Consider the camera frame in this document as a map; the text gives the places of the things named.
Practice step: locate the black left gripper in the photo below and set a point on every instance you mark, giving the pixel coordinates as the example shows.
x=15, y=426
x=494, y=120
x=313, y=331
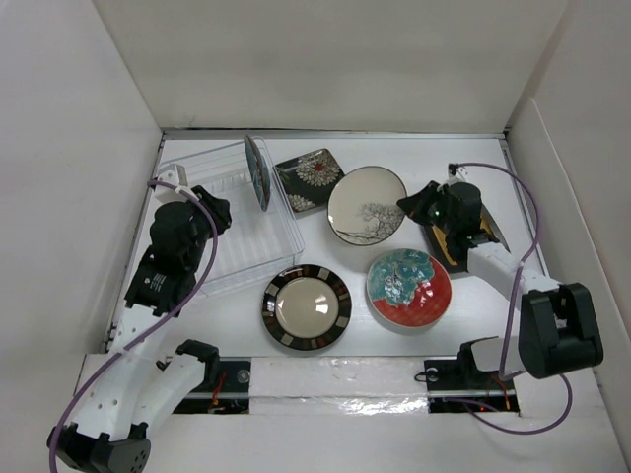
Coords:
x=217, y=207

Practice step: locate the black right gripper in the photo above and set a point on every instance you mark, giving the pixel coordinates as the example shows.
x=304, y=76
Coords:
x=414, y=204

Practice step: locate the cream round plate tree design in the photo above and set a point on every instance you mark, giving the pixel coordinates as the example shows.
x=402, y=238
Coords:
x=362, y=207

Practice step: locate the blue round plate brown rim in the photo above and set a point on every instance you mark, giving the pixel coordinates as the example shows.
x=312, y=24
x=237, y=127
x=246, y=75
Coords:
x=259, y=173

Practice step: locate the round plate black checkered rim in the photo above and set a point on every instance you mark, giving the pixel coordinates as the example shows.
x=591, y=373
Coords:
x=306, y=308

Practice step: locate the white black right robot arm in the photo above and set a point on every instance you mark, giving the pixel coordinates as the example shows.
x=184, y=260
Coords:
x=551, y=326

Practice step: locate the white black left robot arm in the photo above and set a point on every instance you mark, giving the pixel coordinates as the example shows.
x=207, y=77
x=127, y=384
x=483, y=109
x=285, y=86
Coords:
x=110, y=421

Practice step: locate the clear plastic dish rack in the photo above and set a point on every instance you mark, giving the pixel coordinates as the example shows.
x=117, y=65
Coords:
x=264, y=237

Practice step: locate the square yellow plate dark rim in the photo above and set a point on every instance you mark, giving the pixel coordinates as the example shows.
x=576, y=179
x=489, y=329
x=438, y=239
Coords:
x=437, y=241

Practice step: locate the red teal round plate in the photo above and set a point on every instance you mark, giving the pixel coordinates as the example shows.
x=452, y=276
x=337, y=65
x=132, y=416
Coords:
x=408, y=290

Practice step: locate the black square floral plate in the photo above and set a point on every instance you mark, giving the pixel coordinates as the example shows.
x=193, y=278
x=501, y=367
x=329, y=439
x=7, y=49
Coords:
x=309, y=179

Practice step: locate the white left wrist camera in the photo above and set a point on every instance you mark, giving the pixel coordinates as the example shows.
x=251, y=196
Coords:
x=175, y=175

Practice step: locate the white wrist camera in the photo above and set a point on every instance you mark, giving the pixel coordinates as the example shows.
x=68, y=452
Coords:
x=456, y=173
x=175, y=175

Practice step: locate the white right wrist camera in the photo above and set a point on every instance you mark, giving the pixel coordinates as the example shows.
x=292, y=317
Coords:
x=456, y=173

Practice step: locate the aluminium frame rail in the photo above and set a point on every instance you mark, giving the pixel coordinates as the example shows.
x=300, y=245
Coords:
x=195, y=133

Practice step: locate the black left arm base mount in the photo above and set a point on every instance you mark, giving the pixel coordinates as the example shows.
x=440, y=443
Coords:
x=228, y=394

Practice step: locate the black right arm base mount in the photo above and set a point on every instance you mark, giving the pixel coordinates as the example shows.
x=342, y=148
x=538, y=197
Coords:
x=452, y=388

